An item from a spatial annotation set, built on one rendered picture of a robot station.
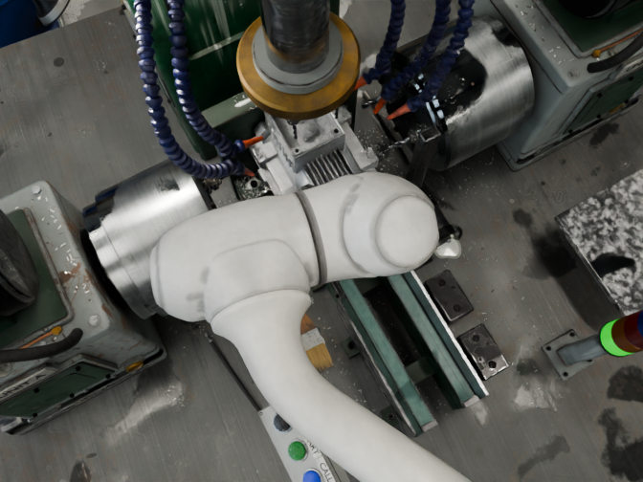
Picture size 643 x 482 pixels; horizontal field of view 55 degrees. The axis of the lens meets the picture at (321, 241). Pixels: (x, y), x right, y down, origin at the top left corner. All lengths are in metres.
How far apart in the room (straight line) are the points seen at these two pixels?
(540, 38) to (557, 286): 0.53
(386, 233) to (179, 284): 0.20
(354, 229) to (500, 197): 0.89
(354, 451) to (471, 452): 0.78
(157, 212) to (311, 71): 0.35
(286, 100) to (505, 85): 0.44
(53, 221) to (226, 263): 0.55
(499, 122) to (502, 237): 0.33
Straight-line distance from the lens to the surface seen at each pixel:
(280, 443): 1.05
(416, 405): 1.20
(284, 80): 0.88
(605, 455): 1.41
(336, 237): 0.61
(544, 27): 1.23
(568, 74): 1.19
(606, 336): 1.16
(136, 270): 1.04
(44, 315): 1.04
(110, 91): 1.61
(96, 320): 1.01
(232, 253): 0.58
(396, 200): 0.58
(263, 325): 0.58
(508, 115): 1.19
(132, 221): 1.04
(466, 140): 1.16
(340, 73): 0.91
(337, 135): 1.07
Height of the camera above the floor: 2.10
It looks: 73 degrees down
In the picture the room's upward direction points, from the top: 2 degrees counter-clockwise
